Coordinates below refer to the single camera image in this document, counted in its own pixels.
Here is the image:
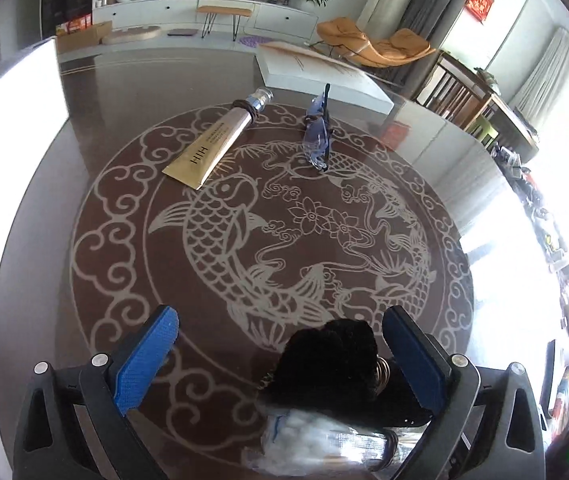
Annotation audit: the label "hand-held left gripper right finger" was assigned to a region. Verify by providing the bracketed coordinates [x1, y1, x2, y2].
[383, 305, 548, 480]

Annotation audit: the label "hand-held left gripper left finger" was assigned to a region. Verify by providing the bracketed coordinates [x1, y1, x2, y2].
[13, 305, 180, 480]

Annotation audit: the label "black fuzzy pouch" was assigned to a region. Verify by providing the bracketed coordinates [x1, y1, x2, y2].
[257, 318, 434, 429]

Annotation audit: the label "clear bag of cotton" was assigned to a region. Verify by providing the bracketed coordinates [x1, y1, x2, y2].
[242, 407, 401, 477]

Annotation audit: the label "gold cosmetic tube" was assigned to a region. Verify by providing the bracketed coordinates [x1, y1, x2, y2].
[162, 88, 274, 191]

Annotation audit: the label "blue safety glasses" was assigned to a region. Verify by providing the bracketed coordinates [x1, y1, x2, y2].
[301, 83, 335, 174]

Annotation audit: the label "wooden side desk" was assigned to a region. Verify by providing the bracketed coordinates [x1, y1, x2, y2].
[485, 94, 541, 162]

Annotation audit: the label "dark wooden chair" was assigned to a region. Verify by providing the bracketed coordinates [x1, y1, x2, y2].
[413, 52, 494, 122]

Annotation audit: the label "white board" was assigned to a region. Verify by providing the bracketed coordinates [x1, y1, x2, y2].
[0, 37, 71, 241]

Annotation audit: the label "large white flat box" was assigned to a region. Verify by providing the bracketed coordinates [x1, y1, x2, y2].
[256, 41, 396, 116]

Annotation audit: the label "sheer window curtain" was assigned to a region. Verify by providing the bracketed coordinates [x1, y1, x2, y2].
[507, 27, 569, 127]

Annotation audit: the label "orange lounge chair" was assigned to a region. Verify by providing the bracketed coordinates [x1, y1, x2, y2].
[317, 17, 438, 69]

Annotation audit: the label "round beige floor cushion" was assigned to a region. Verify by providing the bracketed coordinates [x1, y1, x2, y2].
[101, 25, 163, 45]

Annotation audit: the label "brown cardboard box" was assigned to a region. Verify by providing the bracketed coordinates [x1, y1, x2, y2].
[55, 20, 114, 54]

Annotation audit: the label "purple floor mat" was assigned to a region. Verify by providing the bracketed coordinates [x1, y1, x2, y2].
[236, 34, 270, 51]

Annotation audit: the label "white television cabinet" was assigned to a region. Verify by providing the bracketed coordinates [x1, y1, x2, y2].
[92, 0, 321, 44]

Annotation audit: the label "wooden bench black legs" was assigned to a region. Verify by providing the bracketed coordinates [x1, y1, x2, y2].
[196, 6, 253, 41]

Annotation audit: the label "red wall decoration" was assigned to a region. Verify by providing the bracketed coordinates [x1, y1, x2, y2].
[467, 0, 492, 22]

